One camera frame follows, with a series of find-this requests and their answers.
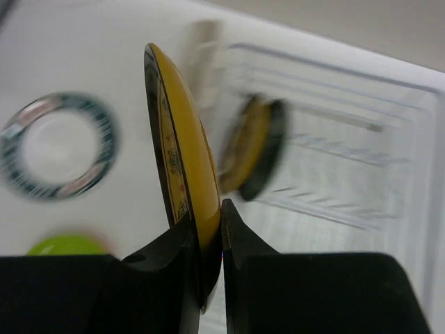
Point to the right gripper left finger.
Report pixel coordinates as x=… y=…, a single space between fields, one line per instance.
x=153 y=290

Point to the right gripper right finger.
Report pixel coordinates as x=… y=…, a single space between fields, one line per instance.
x=270 y=292

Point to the lime green plate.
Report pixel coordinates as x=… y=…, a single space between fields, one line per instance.
x=69 y=244

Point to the brown patterned plate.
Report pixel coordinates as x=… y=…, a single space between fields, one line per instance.
x=186 y=169

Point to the yellow brown front plate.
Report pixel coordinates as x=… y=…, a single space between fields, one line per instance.
x=245 y=143

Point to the dark green plate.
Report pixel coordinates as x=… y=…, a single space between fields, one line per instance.
x=271 y=151

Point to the orange plastic plate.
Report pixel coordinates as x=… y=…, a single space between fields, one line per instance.
x=104 y=240

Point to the cream plastic cutlery holder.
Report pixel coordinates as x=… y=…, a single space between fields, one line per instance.
x=202 y=64

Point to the white wire dish rack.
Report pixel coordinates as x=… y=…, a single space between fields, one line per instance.
x=362 y=169

